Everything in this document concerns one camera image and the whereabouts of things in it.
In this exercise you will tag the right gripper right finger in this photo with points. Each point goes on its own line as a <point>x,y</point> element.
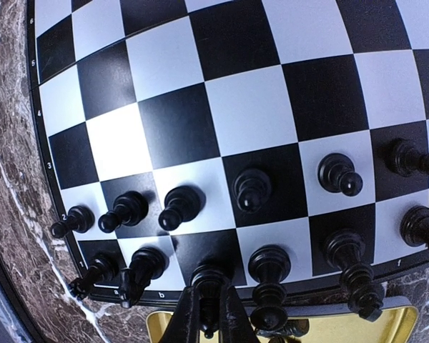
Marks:
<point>234,322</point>

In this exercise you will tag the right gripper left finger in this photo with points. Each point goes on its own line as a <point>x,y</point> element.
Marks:
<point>184,324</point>

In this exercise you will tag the black bishop piece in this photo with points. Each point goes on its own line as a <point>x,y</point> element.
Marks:
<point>208,279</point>

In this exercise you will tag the gold metal tray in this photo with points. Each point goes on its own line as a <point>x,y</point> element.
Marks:
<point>395,324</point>

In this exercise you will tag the black chess piece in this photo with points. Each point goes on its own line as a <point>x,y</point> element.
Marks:
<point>344,250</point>

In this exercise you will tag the black pawn corner square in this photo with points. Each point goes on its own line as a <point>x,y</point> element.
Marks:
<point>79,219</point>

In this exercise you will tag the black white chess board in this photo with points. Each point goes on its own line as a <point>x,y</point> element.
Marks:
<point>243,123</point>

